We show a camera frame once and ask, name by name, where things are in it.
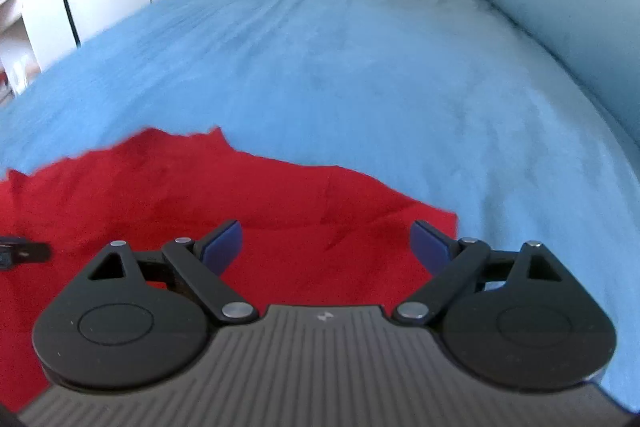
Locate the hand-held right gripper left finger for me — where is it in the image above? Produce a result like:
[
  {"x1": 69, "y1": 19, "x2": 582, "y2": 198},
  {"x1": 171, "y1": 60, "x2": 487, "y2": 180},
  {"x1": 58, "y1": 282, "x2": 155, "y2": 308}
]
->
[{"x1": 88, "y1": 220, "x2": 259, "y2": 325}]

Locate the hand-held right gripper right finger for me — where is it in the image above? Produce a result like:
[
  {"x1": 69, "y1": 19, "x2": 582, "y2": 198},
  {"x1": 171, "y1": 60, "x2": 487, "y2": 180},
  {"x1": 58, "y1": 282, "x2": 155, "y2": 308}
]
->
[{"x1": 392, "y1": 220, "x2": 566, "y2": 326}]

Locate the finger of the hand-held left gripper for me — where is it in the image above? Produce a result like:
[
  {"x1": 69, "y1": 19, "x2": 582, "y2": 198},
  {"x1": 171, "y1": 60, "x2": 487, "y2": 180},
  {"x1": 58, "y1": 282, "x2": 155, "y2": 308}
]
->
[{"x1": 0, "y1": 237, "x2": 52, "y2": 269}]

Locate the red cloth garment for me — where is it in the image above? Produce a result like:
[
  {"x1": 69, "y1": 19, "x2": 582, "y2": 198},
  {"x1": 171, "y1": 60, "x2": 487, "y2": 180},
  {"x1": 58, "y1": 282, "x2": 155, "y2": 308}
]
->
[{"x1": 0, "y1": 126, "x2": 459, "y2": 414}]

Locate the blue bed sheet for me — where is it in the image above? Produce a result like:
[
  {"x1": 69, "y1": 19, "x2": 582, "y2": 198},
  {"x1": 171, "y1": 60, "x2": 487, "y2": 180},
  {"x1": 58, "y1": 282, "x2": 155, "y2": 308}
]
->
[{"x1": 0, "y1": 0, "x2": 640, "y2": 413}]

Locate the white shelf with items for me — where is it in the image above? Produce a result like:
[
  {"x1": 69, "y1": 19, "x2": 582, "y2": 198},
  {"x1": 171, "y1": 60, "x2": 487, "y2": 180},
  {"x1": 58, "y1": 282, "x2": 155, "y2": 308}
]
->
[{"x1": 0, "y1": 0, "x2": 57, "y2": 106}]

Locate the teal rolled duvet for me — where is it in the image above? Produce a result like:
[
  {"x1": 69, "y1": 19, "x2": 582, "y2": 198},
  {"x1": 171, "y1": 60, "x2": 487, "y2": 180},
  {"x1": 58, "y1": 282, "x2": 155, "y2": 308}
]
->
[{"x1": 468, "y1": 0, "x2": 640, "y2": 148}]

